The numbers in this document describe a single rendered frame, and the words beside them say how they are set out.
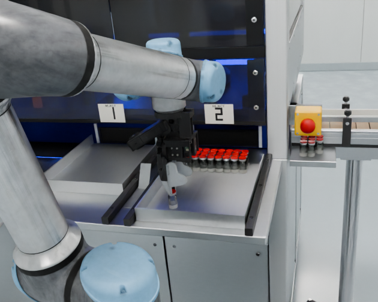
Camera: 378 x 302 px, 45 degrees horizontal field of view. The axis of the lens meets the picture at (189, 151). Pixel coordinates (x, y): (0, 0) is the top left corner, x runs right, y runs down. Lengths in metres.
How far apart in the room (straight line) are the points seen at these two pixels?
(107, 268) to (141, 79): 0.29
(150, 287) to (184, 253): 0.88
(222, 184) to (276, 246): 0.37
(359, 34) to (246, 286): 4.64
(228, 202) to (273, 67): 0.39
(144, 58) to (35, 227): 0.30
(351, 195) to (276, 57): 0.55
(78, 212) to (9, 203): 0.49
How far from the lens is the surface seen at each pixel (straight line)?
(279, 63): 1.27
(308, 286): 2.27
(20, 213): 0.73
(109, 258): 0.75
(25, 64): 0.53
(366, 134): 1.44
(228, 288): 1.65
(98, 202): 1.22
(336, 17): 5.89
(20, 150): 0.68
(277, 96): 1.29
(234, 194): 1.17
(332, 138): 1.44
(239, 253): 1.55
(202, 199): 1.16
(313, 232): 2.63
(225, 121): 1.33
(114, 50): 0.62
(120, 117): 1.43
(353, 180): 1.54
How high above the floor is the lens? 1.45
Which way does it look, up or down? 23 degrees down
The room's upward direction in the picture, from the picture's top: 5 degrees counter-clockwise
